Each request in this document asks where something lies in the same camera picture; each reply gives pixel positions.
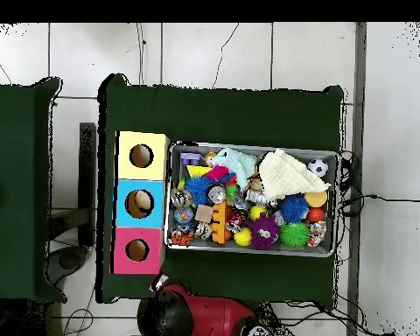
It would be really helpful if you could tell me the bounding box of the mint knitted cloth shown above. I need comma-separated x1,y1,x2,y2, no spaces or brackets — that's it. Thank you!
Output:
211,147,258,192

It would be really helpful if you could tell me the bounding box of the yellow cheese wedge toy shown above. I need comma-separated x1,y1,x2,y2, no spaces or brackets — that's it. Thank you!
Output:
185,164,214,178

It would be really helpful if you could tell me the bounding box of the small soccer ball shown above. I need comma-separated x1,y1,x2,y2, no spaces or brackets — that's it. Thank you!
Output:
306,157,329,178

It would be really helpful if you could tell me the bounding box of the green cloth side table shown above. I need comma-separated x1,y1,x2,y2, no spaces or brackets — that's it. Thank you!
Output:
0,77,67,302

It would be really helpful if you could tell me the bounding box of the cream knitted cloth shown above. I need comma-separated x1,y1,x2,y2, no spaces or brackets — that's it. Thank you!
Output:
257,148,332,202

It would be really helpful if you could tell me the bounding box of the blue spiky rubber ball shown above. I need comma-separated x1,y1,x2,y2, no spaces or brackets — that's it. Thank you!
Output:
184,175,214,207
278,192,310,224

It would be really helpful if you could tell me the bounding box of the dark green table cloth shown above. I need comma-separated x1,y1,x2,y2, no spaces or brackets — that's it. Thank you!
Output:
95,73,346,311

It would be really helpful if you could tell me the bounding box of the orange rubber ball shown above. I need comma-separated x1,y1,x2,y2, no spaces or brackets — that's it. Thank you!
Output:
305,206,326,224

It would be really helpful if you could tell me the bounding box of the black power cable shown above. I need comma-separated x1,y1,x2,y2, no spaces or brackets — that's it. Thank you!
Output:
339,150,420,218

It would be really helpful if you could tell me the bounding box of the purple spiky monster toy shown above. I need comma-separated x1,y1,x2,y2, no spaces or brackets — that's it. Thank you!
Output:
246,213,282,251

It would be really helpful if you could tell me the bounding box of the shallow metal mesh bin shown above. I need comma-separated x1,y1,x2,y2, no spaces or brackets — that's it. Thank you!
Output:
164,141,340,258

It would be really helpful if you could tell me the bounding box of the orange building block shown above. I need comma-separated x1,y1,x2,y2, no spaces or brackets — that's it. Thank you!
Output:
210,199,232,245

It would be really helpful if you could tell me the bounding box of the green spiky rubber ball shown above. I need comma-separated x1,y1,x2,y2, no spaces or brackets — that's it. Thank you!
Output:
278,221,310,249

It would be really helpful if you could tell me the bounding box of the orange striped tiger plush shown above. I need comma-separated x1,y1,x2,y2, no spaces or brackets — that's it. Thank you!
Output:
169,228,196,248

